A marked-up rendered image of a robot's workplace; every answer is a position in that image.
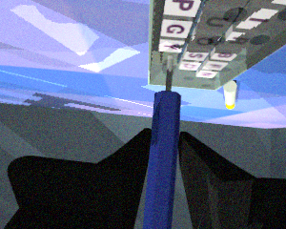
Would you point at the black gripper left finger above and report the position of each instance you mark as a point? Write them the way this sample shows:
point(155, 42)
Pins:
point(112, 186)

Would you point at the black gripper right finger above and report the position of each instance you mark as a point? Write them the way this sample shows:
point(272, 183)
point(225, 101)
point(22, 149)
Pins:
point(221, 195)

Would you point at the blue stylus with white tip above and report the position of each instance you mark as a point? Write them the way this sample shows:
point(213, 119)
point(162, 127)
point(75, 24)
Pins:
point(159, 201)

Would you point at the white and yellow cylinder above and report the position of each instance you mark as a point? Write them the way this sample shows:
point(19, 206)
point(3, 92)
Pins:
point(229, 93)

